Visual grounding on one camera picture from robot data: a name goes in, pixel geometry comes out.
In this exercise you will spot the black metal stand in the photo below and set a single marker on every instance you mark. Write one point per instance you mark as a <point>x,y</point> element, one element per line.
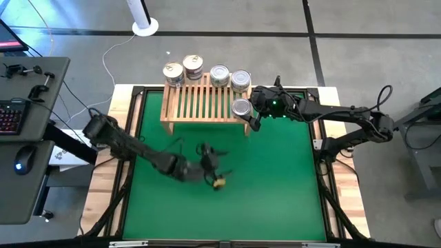
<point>427,155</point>

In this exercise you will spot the black desk clamp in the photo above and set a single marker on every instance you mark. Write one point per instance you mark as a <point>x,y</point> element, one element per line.
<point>10,71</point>
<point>36,92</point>

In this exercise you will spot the white cardboard box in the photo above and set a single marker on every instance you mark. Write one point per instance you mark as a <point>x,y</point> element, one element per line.
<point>60,156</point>

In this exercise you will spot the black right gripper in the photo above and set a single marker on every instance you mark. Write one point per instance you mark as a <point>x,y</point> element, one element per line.
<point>272,101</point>

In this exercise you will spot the white post with round base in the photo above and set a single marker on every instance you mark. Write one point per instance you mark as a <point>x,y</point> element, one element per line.
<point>144,27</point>

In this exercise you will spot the small black clip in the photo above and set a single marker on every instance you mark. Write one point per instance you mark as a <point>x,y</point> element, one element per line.
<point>277,81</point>

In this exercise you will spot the green table mat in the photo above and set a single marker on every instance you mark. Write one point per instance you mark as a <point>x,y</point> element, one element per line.
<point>224,206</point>

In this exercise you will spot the black backlit keyboard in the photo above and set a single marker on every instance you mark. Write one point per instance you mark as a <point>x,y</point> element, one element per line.
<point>12,117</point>

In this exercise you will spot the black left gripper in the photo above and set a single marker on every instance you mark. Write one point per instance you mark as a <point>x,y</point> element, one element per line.
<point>208,160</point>

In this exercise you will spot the blue and red fish can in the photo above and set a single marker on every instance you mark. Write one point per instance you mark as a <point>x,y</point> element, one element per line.
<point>173,73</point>
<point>193,67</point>

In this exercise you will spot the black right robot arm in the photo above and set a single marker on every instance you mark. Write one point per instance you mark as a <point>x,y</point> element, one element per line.
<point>344,113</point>

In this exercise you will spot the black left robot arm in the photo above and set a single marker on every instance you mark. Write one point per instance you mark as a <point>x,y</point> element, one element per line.
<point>138,149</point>

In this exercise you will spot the small yellow tag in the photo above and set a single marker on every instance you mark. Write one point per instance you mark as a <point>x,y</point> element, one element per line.
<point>219,182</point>

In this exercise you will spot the black knob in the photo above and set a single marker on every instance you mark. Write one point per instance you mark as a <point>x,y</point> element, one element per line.
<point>47,215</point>

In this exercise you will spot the dark laptop screen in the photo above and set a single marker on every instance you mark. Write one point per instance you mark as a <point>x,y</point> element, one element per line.
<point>10,38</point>

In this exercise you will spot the black table frame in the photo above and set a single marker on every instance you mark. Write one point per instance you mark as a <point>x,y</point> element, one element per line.
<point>311,92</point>

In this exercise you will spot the black computer mouse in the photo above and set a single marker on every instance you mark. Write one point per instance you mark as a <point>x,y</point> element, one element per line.
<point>25,160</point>

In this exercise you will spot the wooden slatted shelf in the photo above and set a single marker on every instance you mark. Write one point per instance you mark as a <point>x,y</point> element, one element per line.
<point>206,118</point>

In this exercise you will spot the dark grey desk panel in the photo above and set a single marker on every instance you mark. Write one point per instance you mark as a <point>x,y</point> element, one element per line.
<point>51,113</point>
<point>20,196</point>

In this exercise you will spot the black desk beam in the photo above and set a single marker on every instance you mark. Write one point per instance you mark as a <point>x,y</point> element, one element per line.
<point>69,143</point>

